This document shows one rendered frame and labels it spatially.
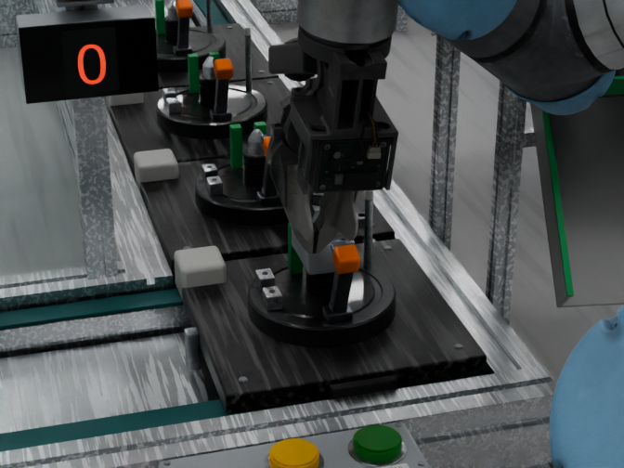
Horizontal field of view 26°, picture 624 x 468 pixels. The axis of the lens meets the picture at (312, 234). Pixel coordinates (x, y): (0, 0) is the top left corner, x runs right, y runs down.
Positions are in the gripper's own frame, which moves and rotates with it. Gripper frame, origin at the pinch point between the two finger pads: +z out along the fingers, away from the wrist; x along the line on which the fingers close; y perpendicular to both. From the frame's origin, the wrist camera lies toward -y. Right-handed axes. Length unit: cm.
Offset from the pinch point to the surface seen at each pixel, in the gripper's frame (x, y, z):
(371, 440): 2.1, 14.9, 10.3
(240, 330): -4.3, -4.8, 13.5
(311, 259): 1.7, -4.4, 5.8
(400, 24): 49, -112, 34
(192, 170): -1.9, -41.0, 18.0
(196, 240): -4.8, -23.4, 15.9
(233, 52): 11, -80, 22
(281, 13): 30, -122, 36
